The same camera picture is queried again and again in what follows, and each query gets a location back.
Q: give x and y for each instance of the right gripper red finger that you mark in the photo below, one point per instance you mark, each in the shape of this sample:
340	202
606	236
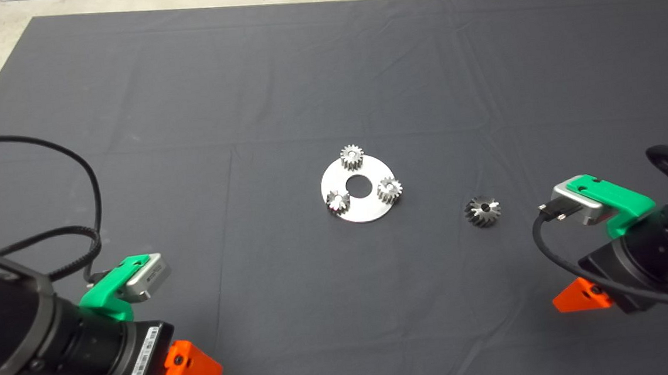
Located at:
580	299

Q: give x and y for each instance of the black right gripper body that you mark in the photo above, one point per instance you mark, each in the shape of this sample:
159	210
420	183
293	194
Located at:
628	276

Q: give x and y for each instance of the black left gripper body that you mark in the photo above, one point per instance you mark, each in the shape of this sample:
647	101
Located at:
145	358

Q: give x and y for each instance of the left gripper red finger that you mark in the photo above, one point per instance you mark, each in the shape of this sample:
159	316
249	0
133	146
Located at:
192	365

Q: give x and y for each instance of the large steel gear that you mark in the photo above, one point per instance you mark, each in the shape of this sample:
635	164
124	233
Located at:
477	216

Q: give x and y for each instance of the small dark steel gear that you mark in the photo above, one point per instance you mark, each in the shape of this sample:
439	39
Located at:
389	190

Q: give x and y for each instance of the round metal plate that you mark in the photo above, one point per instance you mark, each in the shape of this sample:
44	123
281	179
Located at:
365	212

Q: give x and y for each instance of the dark grey table cloth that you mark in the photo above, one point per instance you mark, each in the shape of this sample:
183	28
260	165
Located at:
245	99

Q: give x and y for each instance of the green left camera mount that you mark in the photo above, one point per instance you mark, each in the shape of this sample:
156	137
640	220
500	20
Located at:
99	295

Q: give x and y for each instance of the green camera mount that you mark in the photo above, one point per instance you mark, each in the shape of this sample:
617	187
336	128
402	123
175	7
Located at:
605	192
99	295

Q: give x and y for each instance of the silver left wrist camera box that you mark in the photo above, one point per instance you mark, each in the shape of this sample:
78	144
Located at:
151	274

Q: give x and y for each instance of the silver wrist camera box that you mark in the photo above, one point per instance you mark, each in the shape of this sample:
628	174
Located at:
573	203
151	274

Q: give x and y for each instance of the green right camera mount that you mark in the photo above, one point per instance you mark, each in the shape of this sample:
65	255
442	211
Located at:
605	192

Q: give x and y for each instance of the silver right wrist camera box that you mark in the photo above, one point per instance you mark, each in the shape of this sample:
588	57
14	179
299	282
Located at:
573	203

